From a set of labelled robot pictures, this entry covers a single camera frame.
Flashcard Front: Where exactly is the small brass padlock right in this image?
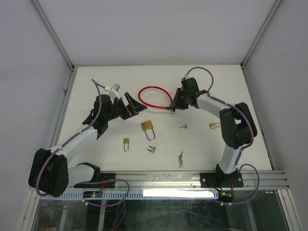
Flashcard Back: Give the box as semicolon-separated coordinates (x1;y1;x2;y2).
209;123;221;129

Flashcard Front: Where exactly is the silver key bunch front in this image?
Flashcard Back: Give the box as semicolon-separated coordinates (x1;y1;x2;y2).
178;152;183;168

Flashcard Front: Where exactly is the large brass padlock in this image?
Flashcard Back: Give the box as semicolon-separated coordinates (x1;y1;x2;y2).
141;120;156;141

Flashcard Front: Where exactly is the small brass padlock long shackle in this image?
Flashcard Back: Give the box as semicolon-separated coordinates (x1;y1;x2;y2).
123;138;130;152

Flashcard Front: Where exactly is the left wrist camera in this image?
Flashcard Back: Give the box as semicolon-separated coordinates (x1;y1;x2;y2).
104;84;121;100

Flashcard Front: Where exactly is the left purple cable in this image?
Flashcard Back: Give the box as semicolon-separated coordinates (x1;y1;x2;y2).
35;78;131;231

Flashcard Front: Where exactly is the left aluminium frame post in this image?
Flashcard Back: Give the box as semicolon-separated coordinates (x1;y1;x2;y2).
30;0;75;71

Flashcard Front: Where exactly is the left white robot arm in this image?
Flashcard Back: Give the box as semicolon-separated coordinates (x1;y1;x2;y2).
28;92;147;197

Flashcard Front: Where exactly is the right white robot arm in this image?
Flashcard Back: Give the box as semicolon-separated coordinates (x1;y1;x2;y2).
169;77;257;186

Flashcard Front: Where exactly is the white slotted cable duct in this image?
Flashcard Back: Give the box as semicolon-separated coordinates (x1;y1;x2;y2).
60;189;218;200

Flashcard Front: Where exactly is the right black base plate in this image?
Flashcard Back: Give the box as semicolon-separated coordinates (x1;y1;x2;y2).
200;172;244;189

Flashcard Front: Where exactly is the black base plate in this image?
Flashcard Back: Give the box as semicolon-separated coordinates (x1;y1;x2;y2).
200;172;244;189
73;172;116;189

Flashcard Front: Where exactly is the red cable lock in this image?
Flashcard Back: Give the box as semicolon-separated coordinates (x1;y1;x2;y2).
138;86;174;115

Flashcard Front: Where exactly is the aluminium frame post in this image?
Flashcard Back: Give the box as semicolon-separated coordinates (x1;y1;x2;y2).
30;0;75;71
241;0;283;69

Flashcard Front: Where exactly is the right aluminium frame post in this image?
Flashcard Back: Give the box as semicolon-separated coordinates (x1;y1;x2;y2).
241;0;283;69

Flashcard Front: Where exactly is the silver key pair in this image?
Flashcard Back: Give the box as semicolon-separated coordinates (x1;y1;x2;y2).
147;146;156;154

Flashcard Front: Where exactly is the aluminium mounting rail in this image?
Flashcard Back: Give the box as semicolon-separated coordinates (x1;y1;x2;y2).
67;170;289;191

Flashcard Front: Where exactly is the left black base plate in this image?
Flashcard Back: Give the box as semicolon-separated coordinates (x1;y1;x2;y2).
73;172;116;189

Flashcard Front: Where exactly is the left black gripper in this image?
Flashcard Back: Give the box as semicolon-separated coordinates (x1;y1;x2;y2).
105;92;147;121

